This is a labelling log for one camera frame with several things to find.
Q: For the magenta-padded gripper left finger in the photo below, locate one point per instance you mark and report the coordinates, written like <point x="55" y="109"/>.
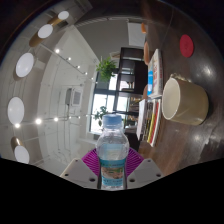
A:
<point x="77" y="173"/>

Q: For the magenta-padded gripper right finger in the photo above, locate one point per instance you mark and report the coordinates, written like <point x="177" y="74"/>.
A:
<point x="145" y="172"/>

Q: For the clear blue-capped water bottle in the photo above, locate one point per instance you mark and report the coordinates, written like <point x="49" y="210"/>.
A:
<point x="112" y="156"/>

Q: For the stack of books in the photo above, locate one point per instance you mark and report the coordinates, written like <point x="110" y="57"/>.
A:
<point x="150" y="121"/>

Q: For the small potted green plant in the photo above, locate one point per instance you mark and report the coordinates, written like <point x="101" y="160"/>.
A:
<point x="100" y="116"/>

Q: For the group of ceiling spotlights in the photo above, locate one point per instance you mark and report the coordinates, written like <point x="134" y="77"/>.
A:
<point x="38" y="121"/>

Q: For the ceiling air conditioner unit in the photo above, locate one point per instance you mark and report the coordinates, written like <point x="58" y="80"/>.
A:
<point x="76" y="97"/>

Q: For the cream ceramic mug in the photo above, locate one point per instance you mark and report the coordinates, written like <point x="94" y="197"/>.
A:
<point x="190" y="103"/>

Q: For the blue-covered book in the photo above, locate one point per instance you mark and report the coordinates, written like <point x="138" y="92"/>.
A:
<point x="150" y="80"/>

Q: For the low dark shelf unit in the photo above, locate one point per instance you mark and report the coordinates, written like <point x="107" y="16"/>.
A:
<point x="133" y="73"/>

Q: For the broad potted green plant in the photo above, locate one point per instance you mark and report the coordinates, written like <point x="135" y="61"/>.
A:
<point x="106" y="68"/>

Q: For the group of orange chairs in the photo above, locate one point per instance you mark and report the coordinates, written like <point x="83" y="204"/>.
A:
<point x="146" y="53"/>

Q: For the group of round ceiling panels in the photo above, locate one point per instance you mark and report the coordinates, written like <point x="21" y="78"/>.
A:
<point x="25" y="65"/>

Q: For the white wall radiator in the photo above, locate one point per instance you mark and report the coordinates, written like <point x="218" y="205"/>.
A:
<point x="136" y="35"/>

